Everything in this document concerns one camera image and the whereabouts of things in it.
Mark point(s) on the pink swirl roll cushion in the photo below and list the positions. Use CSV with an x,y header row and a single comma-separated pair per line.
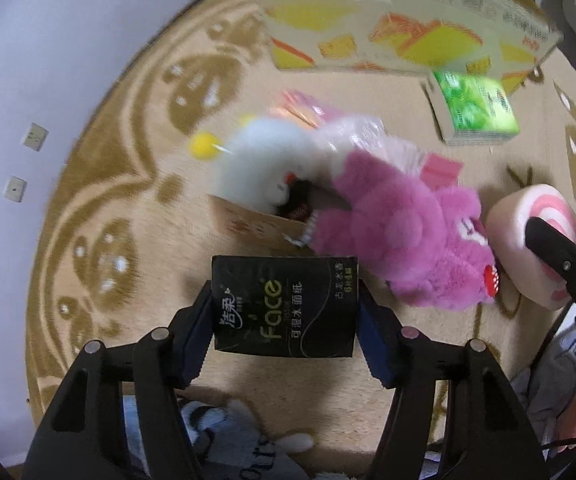
x,y
510,230

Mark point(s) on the small brown cardboard box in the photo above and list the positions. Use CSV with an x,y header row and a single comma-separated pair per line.
x,y
248,225

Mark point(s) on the yellow ball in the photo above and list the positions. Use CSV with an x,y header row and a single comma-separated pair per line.
x,y
202,146

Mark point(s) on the white plush toy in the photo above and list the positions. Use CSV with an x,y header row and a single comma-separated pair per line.
x,y
263,160

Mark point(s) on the black tissue pack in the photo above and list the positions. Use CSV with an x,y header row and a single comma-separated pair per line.
x,y
283,310

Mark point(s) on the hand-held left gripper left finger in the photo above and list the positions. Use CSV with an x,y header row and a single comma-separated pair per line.
x,y
196,332

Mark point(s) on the white wall outlet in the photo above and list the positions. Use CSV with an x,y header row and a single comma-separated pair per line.
x,y
33,136
16,189

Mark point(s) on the grey clothing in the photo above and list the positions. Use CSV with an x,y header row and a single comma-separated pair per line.
x,y
558,385

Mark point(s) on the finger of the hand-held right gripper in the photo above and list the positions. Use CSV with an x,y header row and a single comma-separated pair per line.
x,y
563,255

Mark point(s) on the large yellow printed cardboard box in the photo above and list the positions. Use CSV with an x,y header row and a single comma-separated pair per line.
x,y
408,25

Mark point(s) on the green tissue box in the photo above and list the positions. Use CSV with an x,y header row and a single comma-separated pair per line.
x,y
478,105

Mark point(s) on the pink plastic packet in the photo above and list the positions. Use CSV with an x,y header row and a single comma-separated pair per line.
x,y
348,127

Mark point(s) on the beige patterned rug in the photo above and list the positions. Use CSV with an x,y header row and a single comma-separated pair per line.
x,y
132,220

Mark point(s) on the pink plush bear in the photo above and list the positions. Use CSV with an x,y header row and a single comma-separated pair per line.
x,y
398,230

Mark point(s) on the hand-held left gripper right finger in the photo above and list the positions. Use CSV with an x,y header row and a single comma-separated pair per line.
x,y
374,342

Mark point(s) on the white printed cloth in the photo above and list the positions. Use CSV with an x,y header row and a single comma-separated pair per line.
x,y
233,440

